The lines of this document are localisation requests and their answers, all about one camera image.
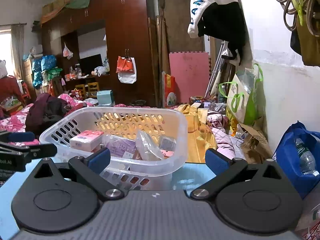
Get pink white tissue box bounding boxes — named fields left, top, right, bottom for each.
left=69, top=130, right=104, bottom=152

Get purple box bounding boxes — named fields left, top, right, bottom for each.
left=102, top=135, right=138, bottom=159

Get pink floral bedding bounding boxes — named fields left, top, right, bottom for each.
left=1, top=94, right=93, bottom=146

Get yellow patterned blanket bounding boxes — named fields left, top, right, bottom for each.
left=175, top=103, right=217, bottom=164

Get white box in plastic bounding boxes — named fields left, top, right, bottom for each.
left=135, top=130, right=164, bottom=161

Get white plastic laundry basket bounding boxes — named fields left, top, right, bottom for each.
left=39, top=107, right=188, bottom=190

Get grey blue box in plastic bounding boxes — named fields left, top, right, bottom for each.
left=159, top=135, right=176, bottom=152

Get green white shopping bag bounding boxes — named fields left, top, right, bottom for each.
left=219, top=63, right=264, bottom=126

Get blue fabric shopping bag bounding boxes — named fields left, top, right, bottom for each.
left=273, top=122, right=319, bottom=198

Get teal small box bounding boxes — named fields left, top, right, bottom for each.
left=97, top=90, right=114, bottom=106

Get plastic water bottle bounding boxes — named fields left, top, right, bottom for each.
left=295, top=138, right=319, bottom=177

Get pink foam mat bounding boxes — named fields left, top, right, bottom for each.
left=169, top=52, right=209, bottom=103

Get orange white hanging bag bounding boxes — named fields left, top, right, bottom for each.
left=116, top=56, right=137, bottom=84

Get window curtains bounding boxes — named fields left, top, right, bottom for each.
left=1, top=23, right=26, bottom=80

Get dark red wooden wardrobe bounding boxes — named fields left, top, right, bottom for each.
left=42, top=0, right=160, bottom=107

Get brown wooden door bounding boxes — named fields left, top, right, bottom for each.
left=158, top=0, right=205, bottom=53

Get brown hanging bag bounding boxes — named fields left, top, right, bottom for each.
left=276, top=0, right=319, bottom=67

